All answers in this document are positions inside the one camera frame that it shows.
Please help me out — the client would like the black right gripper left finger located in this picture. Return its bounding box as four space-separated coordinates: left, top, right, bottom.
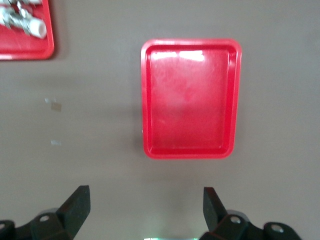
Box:
29 184 91 240

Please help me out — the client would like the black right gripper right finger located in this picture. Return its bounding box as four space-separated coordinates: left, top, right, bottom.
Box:
199 186 264 240

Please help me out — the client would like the empty red plastic tray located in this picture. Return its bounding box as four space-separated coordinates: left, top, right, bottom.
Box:
140 38 243 160

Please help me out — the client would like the red tray with fittings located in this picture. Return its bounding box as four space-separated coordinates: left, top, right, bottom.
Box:
0 0 55 61

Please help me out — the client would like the tilted white capped pipe fitting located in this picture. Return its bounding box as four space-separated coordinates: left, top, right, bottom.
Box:
0 4 48 40

